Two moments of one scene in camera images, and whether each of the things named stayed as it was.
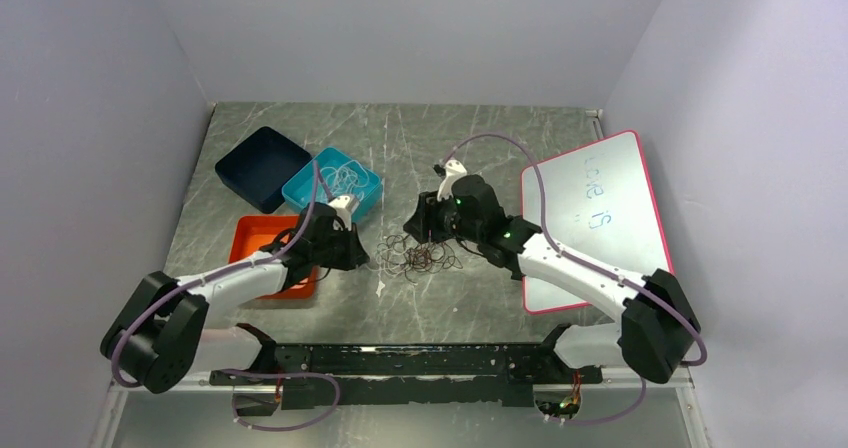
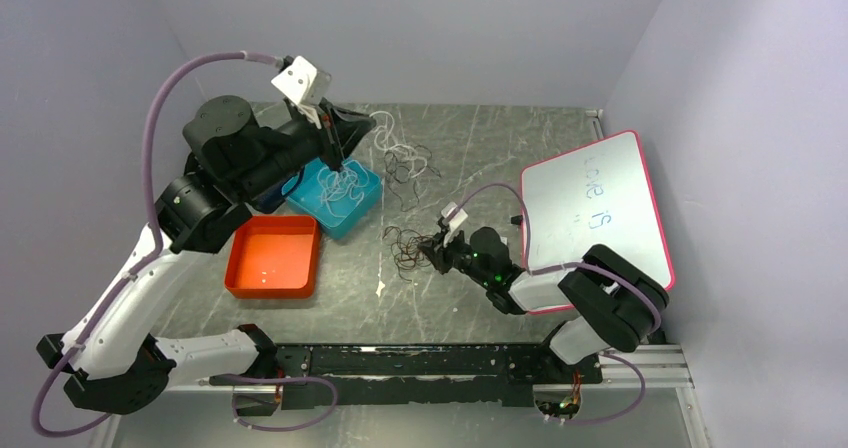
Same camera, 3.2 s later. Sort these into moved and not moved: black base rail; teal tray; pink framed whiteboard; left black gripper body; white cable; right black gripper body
Moved: right black gripper body; left black gripper body
Not moved: teal tray; white cable; black base rail; pink framed whiteboard
